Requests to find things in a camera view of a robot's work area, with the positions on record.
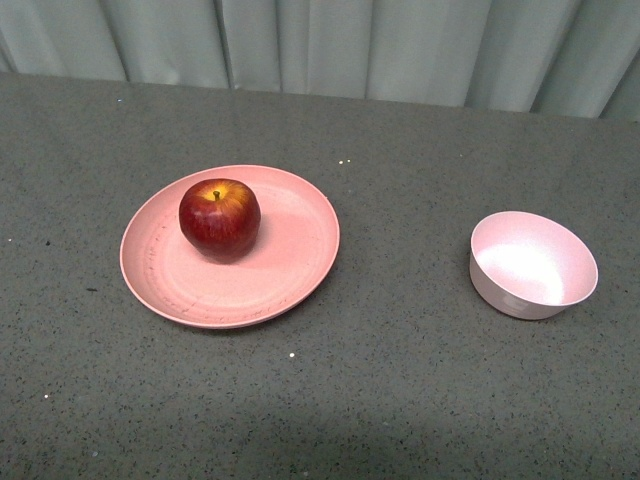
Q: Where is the light pink bowl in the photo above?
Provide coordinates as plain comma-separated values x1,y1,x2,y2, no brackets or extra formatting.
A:
469,211,599,321

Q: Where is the pink round plate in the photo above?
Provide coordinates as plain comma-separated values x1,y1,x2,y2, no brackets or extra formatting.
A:
120,165,340,329

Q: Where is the red apple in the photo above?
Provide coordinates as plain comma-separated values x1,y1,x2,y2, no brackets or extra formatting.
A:
178,178,262,262

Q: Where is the grey-white pleated curtain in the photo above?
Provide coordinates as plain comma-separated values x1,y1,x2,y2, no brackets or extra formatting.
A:
1,1,639,120

